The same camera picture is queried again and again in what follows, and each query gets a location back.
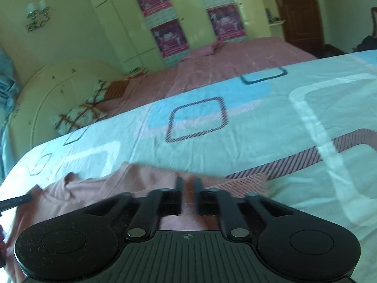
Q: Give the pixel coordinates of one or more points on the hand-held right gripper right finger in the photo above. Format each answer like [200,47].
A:
[198,190]

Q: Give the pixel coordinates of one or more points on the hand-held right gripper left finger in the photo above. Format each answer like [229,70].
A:
[178,190]

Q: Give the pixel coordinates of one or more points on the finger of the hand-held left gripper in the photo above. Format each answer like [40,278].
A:
[17,201]

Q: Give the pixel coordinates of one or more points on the pink sweater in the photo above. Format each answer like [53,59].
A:
[117,182]

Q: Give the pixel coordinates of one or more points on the blue patterned bedsheet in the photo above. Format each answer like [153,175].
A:
[265,123]

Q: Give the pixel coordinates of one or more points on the blue curtain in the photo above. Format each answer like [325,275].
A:
[6,94]

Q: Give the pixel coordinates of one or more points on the cream headboard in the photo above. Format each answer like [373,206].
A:
[44,94]

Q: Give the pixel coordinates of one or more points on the patterned pillow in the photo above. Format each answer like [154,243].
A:
[82,112]

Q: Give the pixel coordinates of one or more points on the brown striped pillow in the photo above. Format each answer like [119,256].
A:
[117,88]

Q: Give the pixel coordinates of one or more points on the pink bedsheet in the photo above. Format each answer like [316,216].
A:
[235,62]

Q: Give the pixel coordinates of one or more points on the crumpled pink cloth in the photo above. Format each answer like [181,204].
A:
[216,47]

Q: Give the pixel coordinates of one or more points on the cream wardrobe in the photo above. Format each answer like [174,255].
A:
[117,20]

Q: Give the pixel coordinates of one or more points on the cream corner shelf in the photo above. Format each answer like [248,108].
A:
[272,22]

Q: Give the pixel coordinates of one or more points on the brown wooden door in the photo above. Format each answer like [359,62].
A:
[297,11]

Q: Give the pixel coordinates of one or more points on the wall lamp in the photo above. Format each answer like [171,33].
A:
[36,14]

